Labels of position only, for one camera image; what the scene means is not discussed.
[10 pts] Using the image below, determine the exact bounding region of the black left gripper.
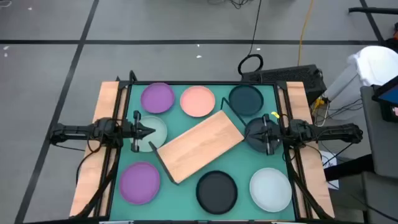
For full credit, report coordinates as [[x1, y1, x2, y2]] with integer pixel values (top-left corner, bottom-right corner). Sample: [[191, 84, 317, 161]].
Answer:
[[126, 110, 157, 153]]

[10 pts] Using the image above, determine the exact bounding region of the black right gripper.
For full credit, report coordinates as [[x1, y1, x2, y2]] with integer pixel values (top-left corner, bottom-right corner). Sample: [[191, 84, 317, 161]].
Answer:
[[247, 113, 285, 156]]

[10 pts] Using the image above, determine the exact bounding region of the dark grey plate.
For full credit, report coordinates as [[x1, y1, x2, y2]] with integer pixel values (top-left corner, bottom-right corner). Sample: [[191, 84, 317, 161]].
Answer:
[[244, 116, 282, 154]]

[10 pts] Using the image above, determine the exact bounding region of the mint green plate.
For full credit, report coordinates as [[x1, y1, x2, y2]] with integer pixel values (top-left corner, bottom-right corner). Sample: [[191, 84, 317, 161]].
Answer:
[[129, 115, 169, 153]]

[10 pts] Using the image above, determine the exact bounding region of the small purple plate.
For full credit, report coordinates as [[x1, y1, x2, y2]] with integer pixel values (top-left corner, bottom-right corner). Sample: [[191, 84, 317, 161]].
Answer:
[[140, 82, 176, 114]]

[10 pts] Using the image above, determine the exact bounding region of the dark teal plate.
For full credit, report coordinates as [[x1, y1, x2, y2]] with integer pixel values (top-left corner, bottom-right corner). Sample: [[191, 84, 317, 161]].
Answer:
[[228, 84, 265, 117]]

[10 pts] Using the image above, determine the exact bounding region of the large purple plate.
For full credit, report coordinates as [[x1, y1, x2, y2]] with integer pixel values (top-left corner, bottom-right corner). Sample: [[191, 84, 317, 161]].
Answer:
[[119, 161, 162, 206]]

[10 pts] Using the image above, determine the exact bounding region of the pale grey plate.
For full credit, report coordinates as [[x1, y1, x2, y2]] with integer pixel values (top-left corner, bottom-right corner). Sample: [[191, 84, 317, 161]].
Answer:
[[249, 167, 293, 213]]

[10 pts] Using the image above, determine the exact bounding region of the pink plate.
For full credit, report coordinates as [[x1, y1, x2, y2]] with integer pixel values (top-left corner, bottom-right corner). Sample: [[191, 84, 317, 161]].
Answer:
[[180, 85, 216, 118]]

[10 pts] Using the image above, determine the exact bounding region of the black plate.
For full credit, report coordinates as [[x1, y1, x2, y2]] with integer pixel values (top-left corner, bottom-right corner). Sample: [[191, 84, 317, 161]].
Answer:
[[195, 170, 239, 215]]

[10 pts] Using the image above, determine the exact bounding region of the black computer case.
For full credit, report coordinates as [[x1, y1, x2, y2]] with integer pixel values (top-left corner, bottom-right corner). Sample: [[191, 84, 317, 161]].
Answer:
[[241, 64, 327, 105]]

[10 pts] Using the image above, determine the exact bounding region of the white paper sheet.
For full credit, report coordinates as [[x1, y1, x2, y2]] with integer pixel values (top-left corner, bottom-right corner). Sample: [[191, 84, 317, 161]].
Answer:
[[319, 150, 340, 190]]

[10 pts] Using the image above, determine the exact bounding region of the green table mat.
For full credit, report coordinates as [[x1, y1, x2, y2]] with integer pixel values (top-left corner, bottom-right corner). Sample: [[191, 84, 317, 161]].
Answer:
[[109, 83, 296, 222]]

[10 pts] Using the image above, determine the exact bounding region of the black furniture leg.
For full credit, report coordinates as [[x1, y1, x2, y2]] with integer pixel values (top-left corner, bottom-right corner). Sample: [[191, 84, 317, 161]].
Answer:
[[323, 154, 374, 182]]

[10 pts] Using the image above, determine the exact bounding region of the grey tube-shaped object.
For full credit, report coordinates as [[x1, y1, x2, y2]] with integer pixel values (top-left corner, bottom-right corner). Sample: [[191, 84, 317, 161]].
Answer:
[[324, 63, 363, 102]]

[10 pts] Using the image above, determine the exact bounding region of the grey desk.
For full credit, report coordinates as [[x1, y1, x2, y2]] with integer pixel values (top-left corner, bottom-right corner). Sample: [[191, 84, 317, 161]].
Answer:
[[359, 85, 398, 224]]

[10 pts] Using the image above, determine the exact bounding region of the white fabric bundle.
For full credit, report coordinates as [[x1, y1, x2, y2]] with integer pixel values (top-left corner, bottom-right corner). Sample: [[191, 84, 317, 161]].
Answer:
[[347, 45, 398, 87]]

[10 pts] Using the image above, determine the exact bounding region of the black tablet with blue screen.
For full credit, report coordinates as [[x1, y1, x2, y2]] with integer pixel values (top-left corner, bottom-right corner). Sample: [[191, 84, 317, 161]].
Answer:
[[371, 75, 398, 123]]

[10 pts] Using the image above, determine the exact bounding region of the black floor bar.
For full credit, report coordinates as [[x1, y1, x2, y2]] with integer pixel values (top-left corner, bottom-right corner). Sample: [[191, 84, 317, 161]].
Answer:
[[348, 6, 398, 16]]

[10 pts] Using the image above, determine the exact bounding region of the wooden shelf with black frame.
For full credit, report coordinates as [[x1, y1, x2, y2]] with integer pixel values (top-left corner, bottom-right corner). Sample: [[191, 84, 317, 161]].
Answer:
[[148, 97, 251, 185]]

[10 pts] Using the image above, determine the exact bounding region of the yellow cable connector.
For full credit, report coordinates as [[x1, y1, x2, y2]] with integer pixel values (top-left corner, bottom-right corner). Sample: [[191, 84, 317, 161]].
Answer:
[[313, 96, 326, 110]]

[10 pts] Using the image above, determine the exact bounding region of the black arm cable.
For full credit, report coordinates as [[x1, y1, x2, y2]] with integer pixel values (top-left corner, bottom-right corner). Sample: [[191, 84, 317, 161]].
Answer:
[[75, 144, 105, 187]]

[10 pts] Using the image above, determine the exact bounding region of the black looped floor cable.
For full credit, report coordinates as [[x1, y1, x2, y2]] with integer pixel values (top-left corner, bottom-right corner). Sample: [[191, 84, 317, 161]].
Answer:
[[238, 0, 264, 76]]

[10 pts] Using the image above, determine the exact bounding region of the yellow floor cable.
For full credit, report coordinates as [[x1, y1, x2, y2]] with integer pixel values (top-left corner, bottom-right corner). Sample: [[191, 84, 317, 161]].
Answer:
[[297, 0, 317, 67]]

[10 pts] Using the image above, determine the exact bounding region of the tangle of black cables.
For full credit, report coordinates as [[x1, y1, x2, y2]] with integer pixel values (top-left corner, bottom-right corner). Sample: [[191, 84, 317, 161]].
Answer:
[[207, 0, 253, 10]]

